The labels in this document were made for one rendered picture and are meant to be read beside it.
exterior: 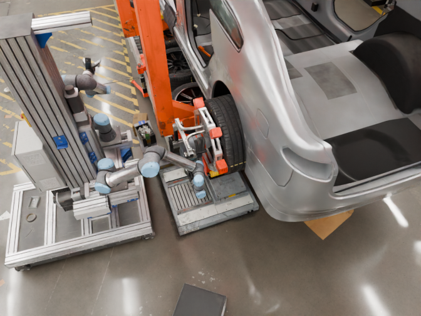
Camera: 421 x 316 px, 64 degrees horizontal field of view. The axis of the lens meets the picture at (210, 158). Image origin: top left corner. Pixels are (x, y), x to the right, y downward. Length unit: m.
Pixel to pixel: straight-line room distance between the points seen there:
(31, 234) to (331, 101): 2.94
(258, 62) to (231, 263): 1.84
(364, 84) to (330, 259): 1.62
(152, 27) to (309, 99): 1.44
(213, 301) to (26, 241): 1.77
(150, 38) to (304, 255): 2.30
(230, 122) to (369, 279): 1.87
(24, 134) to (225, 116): 1.48
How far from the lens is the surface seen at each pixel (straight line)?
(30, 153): 2.64
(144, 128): 3.43
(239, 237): 3.31
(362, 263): 3.46
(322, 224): 3.52
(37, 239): 3.45
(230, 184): 3.34
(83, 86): 2.69
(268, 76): 2.10
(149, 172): 2.28
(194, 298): 2.75
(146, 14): 2.61
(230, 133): 2.58
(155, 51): 2.76
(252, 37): 2.29
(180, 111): 3.24
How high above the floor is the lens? 2.98
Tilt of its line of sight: 51 degrees down
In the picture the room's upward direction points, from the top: 1 degrees counter-clockwise
